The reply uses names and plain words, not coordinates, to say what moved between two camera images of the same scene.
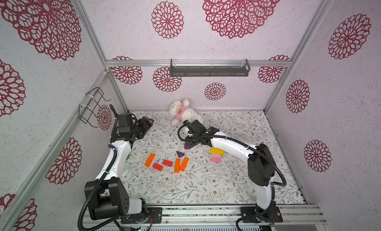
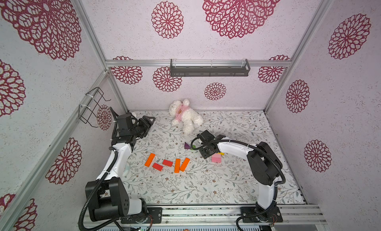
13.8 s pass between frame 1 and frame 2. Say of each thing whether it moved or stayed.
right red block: stayed
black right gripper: moved
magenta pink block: stayed
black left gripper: stayed
